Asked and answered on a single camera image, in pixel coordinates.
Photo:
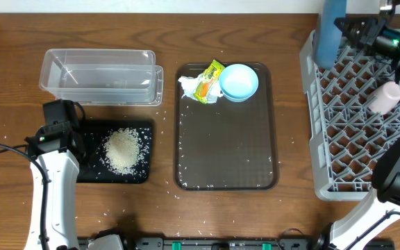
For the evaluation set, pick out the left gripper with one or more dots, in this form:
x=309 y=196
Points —
x=78 y=136

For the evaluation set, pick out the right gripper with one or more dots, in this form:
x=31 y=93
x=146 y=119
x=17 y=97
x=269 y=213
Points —
x=369 y=32

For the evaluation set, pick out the dark blue plate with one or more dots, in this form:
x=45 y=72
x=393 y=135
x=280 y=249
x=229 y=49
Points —
x=327 y=35

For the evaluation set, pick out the pink cup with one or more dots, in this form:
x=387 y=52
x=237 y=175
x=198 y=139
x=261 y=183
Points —
x=386 y=97

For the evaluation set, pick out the light blue bowl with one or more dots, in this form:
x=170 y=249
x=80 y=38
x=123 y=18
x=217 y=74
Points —
x=238 y=82

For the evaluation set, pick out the yellow green snack wrapper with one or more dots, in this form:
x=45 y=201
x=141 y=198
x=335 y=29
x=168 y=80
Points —
x=207 y=81

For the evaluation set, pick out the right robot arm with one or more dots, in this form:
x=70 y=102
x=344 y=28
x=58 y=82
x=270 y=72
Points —
x=381 y=206

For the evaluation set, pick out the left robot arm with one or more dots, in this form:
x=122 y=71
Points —
x=55 y=169

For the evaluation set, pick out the grey dishwasher rack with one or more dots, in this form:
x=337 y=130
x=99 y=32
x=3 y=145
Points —
x=347 y=138

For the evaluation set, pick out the black plastic tray bin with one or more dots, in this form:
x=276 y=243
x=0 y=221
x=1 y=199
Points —
x=92 y=170

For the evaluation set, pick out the clear plastic bin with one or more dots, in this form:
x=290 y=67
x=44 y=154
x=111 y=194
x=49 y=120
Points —
x=103 y=77

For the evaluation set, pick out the white rice pile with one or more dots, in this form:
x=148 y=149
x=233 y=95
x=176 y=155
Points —
x=125 y=150

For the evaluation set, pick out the crumpled white tissue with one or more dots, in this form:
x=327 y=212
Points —
x=189 y=85

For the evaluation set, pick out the brown serving tray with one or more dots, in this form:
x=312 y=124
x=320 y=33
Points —
x=225 y=145

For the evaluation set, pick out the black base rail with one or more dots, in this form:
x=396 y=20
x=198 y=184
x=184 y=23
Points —
x=156 y=243

